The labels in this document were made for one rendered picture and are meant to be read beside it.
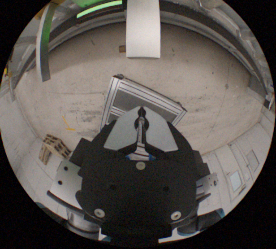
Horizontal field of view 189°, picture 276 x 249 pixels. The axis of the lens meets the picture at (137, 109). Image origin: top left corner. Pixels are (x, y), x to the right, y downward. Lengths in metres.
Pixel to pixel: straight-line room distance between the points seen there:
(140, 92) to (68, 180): 0.73
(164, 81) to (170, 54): 0.33
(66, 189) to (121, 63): 0.99
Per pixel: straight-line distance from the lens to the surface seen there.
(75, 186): 0.19
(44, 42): 0.29
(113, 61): 0.99
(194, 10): 0.38
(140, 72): 0.94
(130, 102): 0.82
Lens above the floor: 0.94
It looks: 59 degrees down
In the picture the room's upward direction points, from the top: 174 degrees counter-clockwise
